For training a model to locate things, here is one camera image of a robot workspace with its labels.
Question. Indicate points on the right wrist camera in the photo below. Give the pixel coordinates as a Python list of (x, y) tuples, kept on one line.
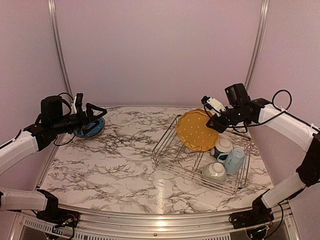
[(214, 106)]

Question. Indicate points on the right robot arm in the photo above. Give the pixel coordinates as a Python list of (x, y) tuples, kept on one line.
[(261, 112)]

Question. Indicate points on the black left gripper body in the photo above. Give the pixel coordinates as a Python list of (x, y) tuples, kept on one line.
[(77, 124)]

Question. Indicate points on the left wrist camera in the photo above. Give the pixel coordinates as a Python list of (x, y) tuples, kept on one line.
[(77, 103)]

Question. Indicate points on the aluminium frame post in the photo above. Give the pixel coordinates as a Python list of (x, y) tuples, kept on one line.
[(261, 28), (58, 46)]

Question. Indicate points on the blue polka dot plate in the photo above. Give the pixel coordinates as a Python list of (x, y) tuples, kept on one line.
[(77, 133)]

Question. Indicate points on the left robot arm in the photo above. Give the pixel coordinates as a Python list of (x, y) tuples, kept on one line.
[(56, 117)]

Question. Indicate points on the light blue mug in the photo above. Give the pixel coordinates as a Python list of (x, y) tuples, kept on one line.
[(233, 160)]

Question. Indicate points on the dark teal mug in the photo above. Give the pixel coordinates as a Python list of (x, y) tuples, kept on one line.
[(222, 146)]

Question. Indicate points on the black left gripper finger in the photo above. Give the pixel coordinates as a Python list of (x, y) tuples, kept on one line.
[(93, 111), (93, 128)]

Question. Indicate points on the pale green bowl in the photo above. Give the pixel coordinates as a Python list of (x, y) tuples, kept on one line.
[(214, 171)]

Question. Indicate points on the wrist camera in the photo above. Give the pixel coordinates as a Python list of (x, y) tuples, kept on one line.
[(77, 103), (214, 106)]

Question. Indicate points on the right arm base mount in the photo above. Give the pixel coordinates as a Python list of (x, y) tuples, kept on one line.
[(250, 218)]

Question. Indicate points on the yellow polka dot plate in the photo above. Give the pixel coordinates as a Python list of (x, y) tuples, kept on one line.
[(193, 132)]

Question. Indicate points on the metal wire dish rack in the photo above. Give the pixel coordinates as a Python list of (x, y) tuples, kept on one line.
[(172, 155)]

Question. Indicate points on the right aluminium frame post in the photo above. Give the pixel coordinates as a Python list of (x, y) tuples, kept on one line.
[(261, 28)]

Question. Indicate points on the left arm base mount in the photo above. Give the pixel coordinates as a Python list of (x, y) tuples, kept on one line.
[(61, 218)]

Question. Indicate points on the left aluminium frame post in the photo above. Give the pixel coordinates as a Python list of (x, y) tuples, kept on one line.
[(58, 46)]

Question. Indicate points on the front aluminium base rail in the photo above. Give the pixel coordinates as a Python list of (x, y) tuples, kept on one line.
[(108, 225)]

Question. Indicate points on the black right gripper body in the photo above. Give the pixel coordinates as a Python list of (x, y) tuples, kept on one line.
[(233, 115)]

